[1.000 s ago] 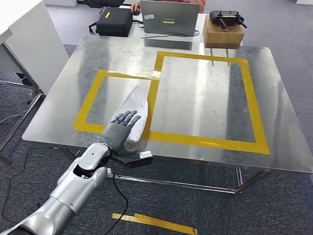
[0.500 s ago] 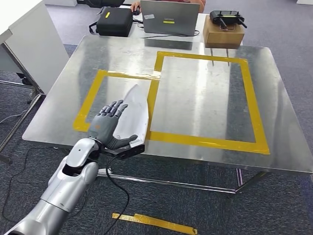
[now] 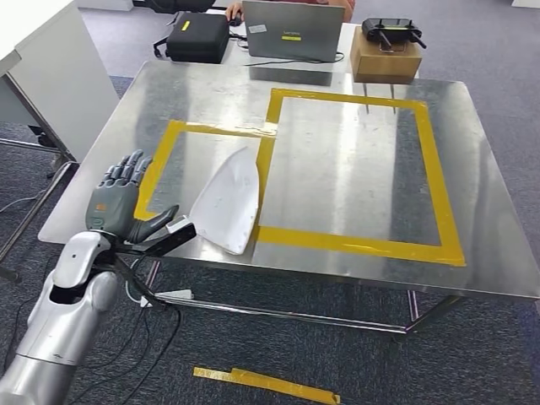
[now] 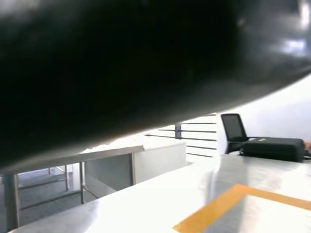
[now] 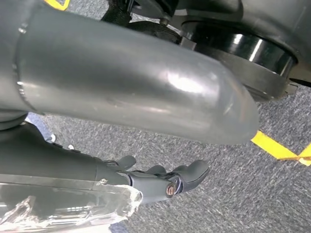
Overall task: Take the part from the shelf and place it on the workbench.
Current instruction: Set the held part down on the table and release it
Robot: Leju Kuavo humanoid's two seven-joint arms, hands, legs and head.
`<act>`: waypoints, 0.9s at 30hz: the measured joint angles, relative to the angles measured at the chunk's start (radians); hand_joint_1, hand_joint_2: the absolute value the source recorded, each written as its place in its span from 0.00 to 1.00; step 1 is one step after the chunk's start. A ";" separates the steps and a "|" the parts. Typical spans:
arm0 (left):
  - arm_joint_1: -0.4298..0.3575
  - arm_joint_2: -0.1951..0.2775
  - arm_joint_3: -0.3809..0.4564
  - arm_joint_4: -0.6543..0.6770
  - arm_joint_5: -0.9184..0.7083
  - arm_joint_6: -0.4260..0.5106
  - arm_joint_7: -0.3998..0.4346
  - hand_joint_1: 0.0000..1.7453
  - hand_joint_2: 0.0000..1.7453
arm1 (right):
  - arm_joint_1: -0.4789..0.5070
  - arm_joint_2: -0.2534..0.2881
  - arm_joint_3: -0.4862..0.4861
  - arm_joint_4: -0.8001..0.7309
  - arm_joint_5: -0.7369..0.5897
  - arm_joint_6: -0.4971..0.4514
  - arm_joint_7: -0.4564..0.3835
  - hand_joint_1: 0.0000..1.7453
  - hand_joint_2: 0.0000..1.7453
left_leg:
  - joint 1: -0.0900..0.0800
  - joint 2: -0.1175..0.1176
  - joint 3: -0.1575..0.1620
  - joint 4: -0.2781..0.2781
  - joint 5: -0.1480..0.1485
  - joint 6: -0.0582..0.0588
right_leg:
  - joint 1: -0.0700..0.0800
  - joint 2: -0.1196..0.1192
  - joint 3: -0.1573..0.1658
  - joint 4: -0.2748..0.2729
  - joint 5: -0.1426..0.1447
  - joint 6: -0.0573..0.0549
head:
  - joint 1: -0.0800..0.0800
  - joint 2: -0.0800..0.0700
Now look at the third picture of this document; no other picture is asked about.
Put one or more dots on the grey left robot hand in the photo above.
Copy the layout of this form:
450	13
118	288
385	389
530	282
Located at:
111	207

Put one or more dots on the white triangular plastic panel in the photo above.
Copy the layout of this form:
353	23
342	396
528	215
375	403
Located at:
228	207

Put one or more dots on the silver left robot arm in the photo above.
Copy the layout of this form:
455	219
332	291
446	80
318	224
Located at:
63	330

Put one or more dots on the steel workbench table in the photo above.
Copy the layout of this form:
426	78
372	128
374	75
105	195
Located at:
337	167

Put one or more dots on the white power strip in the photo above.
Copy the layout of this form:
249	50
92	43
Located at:
177	294

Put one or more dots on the small yellow tape square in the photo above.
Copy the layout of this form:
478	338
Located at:
219	129

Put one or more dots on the black carrying case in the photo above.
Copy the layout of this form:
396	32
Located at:
198	38

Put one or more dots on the black computer mouse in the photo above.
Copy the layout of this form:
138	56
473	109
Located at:
236	21

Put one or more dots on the person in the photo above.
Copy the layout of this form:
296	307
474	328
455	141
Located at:
233	8

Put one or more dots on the yellow floor tape strip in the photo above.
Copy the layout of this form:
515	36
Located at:
274	384

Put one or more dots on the grey laptop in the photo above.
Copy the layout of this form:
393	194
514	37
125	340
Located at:
293	28

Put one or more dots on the large yellow tape square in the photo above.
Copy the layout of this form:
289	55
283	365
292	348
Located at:
337	244

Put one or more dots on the brown cardboard box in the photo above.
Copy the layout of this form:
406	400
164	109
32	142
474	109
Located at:
386	62

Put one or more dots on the black remote controller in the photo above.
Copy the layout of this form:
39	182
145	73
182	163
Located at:
392	29

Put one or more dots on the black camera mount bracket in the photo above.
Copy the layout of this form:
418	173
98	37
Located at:
169	241

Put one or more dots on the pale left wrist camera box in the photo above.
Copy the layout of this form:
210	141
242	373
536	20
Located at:
177	225

